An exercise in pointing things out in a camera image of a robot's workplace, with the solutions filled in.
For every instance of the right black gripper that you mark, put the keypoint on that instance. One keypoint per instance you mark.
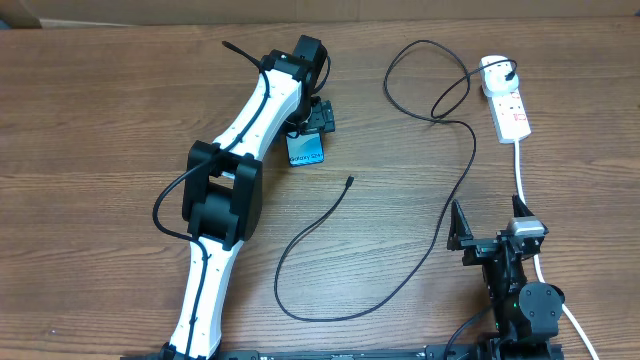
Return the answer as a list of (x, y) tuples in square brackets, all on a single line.
[(478, 248)]

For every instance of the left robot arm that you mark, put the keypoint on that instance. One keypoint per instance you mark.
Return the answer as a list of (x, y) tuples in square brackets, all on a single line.
[(222, 199)]

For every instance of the Samsung Galaxy smartphone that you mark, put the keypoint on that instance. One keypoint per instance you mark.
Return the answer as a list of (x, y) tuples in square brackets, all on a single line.
[(304, 149)]

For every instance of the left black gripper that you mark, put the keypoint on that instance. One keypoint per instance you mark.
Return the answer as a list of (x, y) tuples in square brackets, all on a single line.
[(321, 117)]

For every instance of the white charger plug adapter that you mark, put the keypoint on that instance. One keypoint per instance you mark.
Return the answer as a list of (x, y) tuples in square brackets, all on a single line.
[(498, 75)]

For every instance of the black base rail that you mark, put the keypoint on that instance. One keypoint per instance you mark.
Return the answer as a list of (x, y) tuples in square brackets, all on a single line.
[(431, 352)]

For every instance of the white power strip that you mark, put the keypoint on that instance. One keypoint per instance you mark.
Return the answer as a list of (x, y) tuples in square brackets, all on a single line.
[(509, 117)]

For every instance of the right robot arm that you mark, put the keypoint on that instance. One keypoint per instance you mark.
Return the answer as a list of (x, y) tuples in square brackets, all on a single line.
[(526, 313)]

